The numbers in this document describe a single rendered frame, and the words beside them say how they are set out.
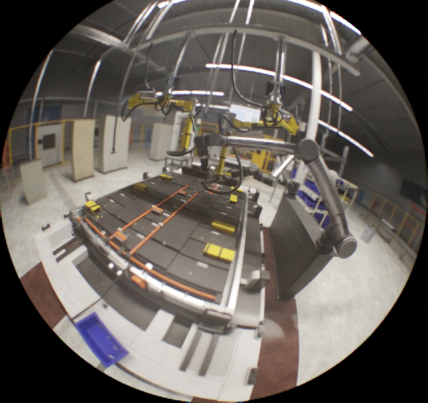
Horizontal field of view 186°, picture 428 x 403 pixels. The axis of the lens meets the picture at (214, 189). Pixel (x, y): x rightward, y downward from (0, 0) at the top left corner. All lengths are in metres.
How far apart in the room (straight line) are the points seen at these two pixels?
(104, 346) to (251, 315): 0.73
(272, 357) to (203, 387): 1.15
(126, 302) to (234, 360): 0.61
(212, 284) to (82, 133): 4.86
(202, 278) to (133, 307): 0.44
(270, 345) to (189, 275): 1.41
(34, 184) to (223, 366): 4.64
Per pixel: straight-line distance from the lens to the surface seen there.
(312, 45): 2.27
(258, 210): 1.48
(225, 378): 0.78
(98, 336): 0.83
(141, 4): 10.87
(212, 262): 0.72
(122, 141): 5.67
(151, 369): 0.76
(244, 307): 0.79
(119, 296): 0.90
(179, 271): 0.67
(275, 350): 1.85
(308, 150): 0.92
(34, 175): 4.50
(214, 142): 1.11
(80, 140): 4.89
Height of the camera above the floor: 1.57
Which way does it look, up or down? 20 degrees down
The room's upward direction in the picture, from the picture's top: 12 degrees clockwise
